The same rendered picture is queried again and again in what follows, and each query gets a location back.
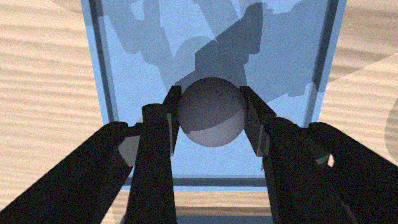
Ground blue box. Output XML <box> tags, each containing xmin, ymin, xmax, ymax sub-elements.
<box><xmin>176</xmin><ymin>215</ymin><xmax>273</xmax><ymax>224</ymax></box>

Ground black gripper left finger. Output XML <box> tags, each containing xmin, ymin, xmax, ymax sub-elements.
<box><xmin>0</xmin><ymin>86</ymin><xmax>182</xmax><ymax>224</ymax></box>

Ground dark grey ball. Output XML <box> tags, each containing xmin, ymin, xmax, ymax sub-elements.
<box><xmin>177</xmin><ymin>77</ymin><xmax>248</xmax><ymax>148</ymax></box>

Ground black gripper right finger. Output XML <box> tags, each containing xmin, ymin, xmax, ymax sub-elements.
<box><xmin>239</xmin><ymin>86</ymin><xmax>398</xmax><ymax>224</ymax></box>

